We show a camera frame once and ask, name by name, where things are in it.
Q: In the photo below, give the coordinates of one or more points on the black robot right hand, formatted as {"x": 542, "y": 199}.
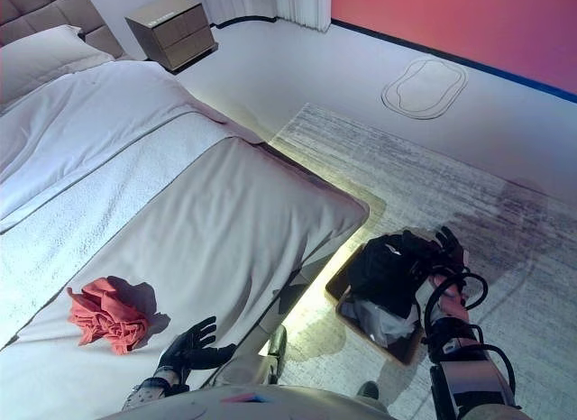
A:
{"x": 453, "y": 253}

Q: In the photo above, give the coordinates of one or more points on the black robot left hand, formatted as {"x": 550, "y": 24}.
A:
{"x": 189, "y": 352}

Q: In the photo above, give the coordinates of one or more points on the black garment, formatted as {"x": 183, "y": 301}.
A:
{"x": 387, "y": 271}

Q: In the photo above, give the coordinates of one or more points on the red garment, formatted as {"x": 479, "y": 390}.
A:
{"x": 112, "y": 316}

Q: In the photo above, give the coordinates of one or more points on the white t-shirt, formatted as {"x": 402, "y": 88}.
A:
{"x": 378, "y": 323}

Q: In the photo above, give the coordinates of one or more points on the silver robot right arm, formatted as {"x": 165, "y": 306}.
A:
{"x": 473, "y": 375}

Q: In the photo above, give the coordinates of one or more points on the brown wicker basket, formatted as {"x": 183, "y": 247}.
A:
{"x": 401, "y": 352}

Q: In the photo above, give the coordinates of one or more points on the white bed duvet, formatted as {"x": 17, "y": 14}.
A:
{"x": 90, "y": 145}

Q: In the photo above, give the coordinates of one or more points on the grey streaked rug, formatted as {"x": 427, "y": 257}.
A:
{"x": 451, "y": 176}

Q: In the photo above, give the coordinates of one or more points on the grey robot torso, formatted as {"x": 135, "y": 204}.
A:
{"x": 252, "y": 404}

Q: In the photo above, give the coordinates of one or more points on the robot right leg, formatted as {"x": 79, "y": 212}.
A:
{"x": 369, "y": 390}

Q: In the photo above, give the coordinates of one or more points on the oval white floor mat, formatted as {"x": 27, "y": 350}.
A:
{"x": 424, "y": 88}

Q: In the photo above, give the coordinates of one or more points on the white curtain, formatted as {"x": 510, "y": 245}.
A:
{"x": 293, "y": 3}

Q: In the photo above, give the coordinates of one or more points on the brown wooden nightstand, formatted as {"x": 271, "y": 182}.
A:
{"x": 176, "y": 32}

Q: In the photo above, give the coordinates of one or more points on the flat grey pillow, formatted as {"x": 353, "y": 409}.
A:
{"x": 40, "y": 64}

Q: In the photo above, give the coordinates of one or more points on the brown padded headboard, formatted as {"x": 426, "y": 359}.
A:
{"x": 49, "y": 10}

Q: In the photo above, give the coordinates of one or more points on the brown bed frame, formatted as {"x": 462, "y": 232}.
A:
{"x": 311, "y": 271}

